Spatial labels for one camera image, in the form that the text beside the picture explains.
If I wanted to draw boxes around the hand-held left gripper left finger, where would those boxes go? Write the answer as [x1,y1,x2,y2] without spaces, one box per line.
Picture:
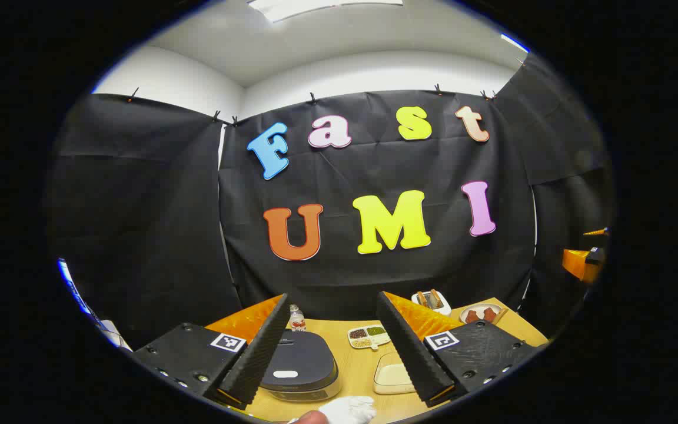
[132,293,291,411]

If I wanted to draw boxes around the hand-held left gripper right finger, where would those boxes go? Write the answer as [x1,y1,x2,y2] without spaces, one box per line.
[375,291,539,409]

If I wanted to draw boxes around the clear box of rice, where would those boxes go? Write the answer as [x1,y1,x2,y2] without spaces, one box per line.
[373,352,417,395]

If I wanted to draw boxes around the black rice cooker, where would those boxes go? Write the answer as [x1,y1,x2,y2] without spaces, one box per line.
[258,330,341,403]

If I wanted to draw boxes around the white divided condiment dish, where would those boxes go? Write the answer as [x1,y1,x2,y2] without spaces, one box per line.
[347,324,391,351]

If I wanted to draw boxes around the white toaster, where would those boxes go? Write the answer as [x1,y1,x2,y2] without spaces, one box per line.
[411,289,453,317]

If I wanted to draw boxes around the white crumpled cloth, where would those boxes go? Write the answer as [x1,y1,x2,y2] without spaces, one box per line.
[318,396,377,424]

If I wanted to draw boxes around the white plate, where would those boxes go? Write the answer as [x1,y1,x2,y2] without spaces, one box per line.
[460,303,502,325]

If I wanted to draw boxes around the white papers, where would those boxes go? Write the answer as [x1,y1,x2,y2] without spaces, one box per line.
[99,319,134,353]

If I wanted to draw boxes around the black backdrop cloth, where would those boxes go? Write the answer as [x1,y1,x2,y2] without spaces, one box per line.
[45,53,616,348]

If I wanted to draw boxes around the computer monitor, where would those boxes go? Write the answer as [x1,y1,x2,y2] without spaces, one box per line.
[58,258,101,323]

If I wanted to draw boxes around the ceiling light panel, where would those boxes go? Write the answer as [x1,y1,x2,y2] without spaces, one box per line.
[248,0,404,23]

